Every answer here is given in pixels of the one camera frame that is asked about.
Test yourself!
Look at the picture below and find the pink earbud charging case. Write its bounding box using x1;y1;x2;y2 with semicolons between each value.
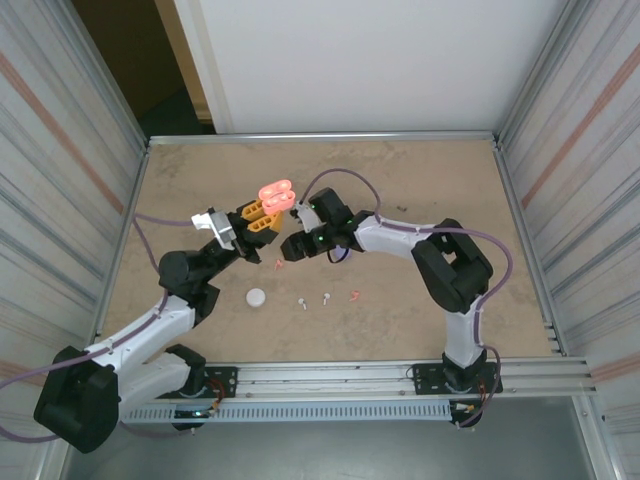
258;178;296;215

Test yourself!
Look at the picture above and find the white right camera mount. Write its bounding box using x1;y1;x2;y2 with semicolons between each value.
295;202;322;232

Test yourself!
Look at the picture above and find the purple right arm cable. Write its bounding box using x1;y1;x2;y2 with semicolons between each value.
301;168;516;429

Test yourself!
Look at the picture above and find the aluminium table end rail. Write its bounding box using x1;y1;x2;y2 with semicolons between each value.
146;130;503;148

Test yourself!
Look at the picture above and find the aluminium table side rail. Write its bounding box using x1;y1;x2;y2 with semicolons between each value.
91;143;152;346
492;139;569;359

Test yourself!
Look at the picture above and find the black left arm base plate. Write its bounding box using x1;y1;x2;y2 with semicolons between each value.
148;366;239;401

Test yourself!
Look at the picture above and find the wide aluminium base rail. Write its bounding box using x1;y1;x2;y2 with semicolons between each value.
114;357;599;404

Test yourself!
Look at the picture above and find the grey slotted cable duct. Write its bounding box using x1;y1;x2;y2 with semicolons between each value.
119;401;454;425

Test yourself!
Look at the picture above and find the white door frame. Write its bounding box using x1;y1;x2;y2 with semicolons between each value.
172;0;236;135

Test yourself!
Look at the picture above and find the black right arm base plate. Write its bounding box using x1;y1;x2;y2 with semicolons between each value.
410;360;502;397

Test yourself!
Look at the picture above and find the aluminium corner post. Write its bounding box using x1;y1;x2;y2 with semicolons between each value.
54;0;151;151
497;0;589;146

